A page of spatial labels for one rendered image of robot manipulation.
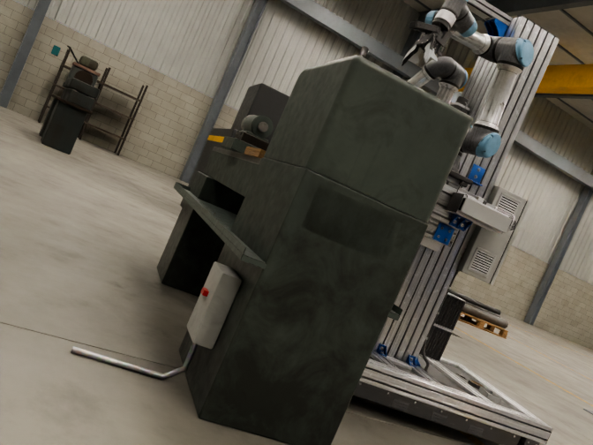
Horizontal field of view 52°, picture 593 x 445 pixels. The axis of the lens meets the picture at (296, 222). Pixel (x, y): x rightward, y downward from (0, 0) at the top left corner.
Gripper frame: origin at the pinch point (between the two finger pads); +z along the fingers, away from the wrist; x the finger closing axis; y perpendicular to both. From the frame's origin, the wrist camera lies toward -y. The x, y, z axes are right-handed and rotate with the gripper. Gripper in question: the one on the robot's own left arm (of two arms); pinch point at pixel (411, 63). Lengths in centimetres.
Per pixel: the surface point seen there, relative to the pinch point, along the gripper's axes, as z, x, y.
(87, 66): -42, 915, -37
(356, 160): 52, -30, -14
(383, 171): 49, -32, -5
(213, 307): 116, -9, -20
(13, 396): 159, -33, -65
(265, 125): 23, 141, 14
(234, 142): 50, 93, -12
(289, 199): 73, -24, -24
